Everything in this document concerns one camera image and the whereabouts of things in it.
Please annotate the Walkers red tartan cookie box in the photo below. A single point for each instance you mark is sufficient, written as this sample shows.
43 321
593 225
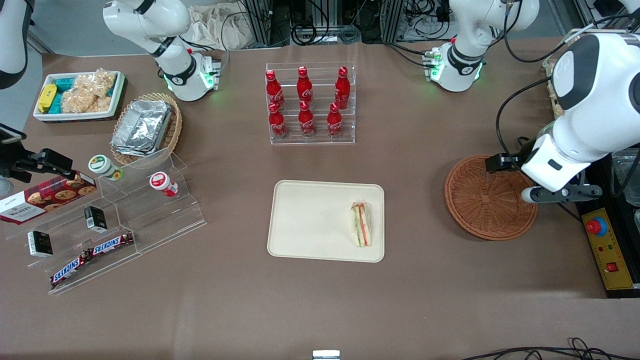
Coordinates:
45 197

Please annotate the clear bag of puffed crackers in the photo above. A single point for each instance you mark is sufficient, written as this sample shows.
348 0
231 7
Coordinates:
82 101
102 80

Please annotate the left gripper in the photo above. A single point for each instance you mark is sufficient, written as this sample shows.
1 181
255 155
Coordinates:
523 151

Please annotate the Snickers chocolate bar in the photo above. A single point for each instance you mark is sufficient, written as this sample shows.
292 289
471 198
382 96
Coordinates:
112 243
70 270

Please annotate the silver foil food container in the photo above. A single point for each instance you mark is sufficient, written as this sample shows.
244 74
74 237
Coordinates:
142 125

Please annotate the light wicker basket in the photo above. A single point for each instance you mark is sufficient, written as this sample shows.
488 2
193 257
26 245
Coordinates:
172 130

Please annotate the cream plastic serving tray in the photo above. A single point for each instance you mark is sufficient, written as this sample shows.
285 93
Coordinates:
310 220

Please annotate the aluminium frame post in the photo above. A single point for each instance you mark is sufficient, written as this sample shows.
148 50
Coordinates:
392 20
257 20
582 7

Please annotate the yellow snack packet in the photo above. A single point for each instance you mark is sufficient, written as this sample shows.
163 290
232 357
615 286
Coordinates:
47 97

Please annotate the clear plastic container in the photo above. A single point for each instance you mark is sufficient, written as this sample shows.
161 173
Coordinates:
627 180

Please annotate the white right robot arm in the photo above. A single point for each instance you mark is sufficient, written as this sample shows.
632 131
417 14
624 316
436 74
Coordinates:
175 70

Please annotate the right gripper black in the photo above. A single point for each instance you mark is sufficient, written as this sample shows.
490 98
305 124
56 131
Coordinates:
11 164

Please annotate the small black carton box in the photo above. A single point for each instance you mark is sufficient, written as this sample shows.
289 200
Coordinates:
40 243
95 218

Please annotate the brown round wicker basket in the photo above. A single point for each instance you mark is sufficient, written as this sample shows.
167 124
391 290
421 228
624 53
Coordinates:
485 200

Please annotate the triangle sandwich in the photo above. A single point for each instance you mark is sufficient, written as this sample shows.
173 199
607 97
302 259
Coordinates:
361 225

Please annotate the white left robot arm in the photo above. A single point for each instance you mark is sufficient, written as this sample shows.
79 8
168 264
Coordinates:
595 100

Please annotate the small white box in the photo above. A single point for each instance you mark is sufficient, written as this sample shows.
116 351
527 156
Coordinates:
326 355

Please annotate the red lid white jar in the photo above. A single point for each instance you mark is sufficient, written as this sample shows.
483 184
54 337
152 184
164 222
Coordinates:
161 182

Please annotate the black machine with yellow panel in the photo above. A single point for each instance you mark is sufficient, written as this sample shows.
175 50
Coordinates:
620 240

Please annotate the green lid white jar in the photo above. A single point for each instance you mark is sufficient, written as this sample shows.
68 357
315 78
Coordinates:
101 165

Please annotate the red emergency stop button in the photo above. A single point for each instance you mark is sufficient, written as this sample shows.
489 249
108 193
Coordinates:
596 226

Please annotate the clear acrylic tiered shelf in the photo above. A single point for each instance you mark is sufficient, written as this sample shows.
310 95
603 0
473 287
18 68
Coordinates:
150 220

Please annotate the white cloth bag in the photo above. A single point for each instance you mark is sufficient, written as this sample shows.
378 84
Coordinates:
220 27

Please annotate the clear acrylic bottle rack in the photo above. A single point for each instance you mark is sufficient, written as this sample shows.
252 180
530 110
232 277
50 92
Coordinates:
320 137

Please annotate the red rocker switch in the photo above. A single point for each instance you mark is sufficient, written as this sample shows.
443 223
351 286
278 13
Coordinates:
612 266

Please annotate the red Coca-Cola bottle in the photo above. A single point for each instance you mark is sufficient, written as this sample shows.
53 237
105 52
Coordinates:
306 120
342 86
334 121
276 122
304 86
272 90

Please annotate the white rectangular snack bin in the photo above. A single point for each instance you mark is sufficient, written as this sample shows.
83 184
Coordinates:
117 95

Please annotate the teal snack packet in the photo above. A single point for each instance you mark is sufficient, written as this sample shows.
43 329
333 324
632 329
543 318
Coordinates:
64 81
56 104

